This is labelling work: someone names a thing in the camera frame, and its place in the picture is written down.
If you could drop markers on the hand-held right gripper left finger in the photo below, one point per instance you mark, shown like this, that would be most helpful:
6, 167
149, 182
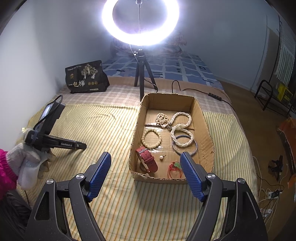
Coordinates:
100, 176

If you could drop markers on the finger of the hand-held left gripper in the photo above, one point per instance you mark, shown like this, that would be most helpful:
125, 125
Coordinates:
81, 146

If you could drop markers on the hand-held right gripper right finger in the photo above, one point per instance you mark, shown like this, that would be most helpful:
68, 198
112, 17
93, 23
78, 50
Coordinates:
189, 176

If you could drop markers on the person's left forearm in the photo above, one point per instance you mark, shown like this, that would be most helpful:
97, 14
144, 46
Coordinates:
7, 173

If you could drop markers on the person's left hand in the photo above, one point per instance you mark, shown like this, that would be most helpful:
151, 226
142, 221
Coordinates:
27, 162

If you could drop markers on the yellow striped bed sheet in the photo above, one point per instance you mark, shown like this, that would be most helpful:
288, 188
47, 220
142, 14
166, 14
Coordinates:
104, 129

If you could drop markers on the silver bangle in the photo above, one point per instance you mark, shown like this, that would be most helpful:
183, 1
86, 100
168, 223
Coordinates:
196, 147

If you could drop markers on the black printed bag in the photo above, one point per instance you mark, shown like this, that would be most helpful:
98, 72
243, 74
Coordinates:
85, 76

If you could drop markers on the tan plaid bed sheet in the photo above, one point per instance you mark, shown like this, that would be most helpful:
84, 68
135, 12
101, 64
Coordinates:
120, 97

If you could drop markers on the thin metal hairpin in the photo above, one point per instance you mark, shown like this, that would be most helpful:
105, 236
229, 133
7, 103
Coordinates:
152, 125

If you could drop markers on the black device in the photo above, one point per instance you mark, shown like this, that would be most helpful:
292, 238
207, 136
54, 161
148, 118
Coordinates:
277, 165

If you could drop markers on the black tripod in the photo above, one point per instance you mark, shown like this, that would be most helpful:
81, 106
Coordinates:
140, 76

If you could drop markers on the dark padded jacket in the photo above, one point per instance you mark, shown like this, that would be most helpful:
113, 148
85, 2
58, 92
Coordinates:
13, 217

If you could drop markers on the orange cardboard box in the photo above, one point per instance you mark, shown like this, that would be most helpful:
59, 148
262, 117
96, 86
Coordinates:
289, 134

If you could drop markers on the blue checked bed sheet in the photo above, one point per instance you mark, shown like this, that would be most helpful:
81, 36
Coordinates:
185, 67

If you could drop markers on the black metal rack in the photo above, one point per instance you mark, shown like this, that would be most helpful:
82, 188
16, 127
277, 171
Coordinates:
266, 92

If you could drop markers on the yellow box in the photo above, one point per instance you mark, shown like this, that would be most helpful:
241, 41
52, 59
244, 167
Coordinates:
284, 92

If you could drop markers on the white striped hanging cloth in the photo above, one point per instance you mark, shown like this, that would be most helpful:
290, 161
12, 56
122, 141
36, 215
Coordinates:
286, 58

